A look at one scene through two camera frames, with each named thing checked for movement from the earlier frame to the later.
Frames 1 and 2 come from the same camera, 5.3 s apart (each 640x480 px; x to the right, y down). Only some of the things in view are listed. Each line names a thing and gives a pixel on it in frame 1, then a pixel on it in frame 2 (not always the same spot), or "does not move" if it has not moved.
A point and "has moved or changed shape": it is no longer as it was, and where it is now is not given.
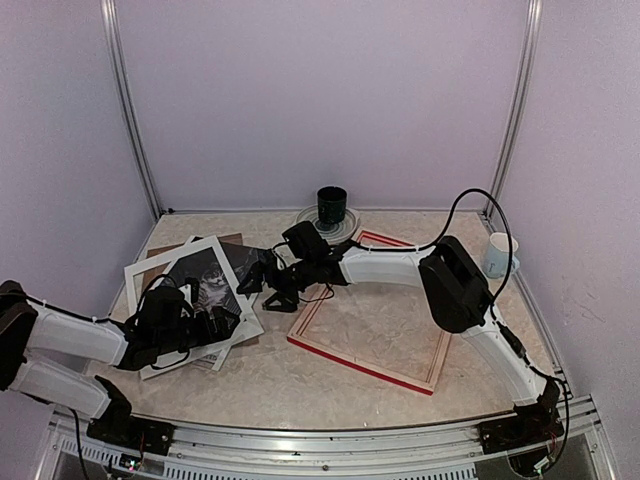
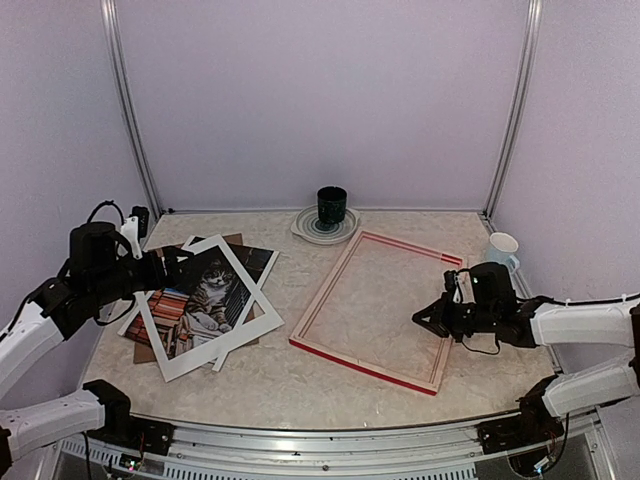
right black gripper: [257, 272] → [439, 322]
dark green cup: [331, 202] does not move
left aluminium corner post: [118, 74] does not move
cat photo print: [212, 288] has moved or changed shape
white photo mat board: [135, 270] has moved or changed shape
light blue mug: [497, 255] does not move
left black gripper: [208, 336] → [156, 280]
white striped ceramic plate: [333, 233] does not move
